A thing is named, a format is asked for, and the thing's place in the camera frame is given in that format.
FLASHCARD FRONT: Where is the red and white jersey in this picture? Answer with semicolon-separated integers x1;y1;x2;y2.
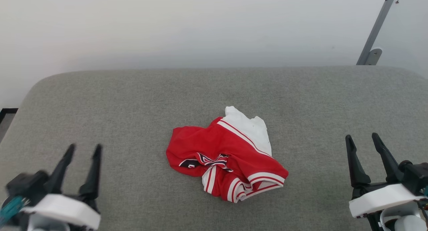
166;106;289;204

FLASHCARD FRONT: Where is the black skirting strip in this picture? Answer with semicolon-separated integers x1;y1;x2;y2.
0;108;18;124

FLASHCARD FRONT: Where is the grey fabric sofa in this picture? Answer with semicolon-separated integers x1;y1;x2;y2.
0;66;428;231

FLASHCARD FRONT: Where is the teal cable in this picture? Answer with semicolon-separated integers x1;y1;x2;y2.
0;195;25;226

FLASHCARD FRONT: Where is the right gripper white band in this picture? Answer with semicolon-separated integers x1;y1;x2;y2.
345;132;428;219

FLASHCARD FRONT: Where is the grey metal rail bracket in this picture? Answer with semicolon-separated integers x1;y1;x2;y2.
356;0;400;66

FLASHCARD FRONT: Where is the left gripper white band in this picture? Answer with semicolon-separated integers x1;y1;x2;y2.
6;144;103;231

